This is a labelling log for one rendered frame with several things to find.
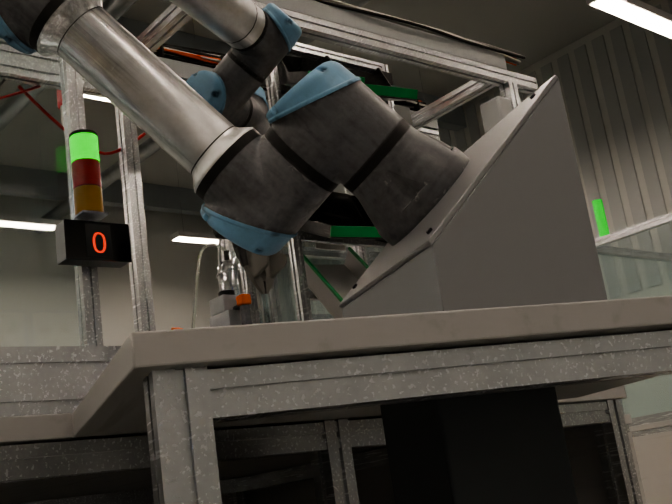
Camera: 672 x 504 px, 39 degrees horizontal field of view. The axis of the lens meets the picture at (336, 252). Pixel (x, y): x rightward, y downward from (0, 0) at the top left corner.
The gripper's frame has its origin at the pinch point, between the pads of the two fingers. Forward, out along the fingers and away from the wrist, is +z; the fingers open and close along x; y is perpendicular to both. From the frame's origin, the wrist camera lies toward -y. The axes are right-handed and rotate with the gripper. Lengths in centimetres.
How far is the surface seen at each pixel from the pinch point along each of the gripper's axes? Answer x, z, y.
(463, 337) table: -29, 24, 69
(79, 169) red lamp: -21.0, -26.6, -20.8
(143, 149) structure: 426, -387, -772
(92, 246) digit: -20.3, -12.0, -19.6
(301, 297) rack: 19.1, -2.4, -13.5
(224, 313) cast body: -2.2, 2.4, -8.6
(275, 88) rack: 20, -46, -14
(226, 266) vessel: 54, -32, -88
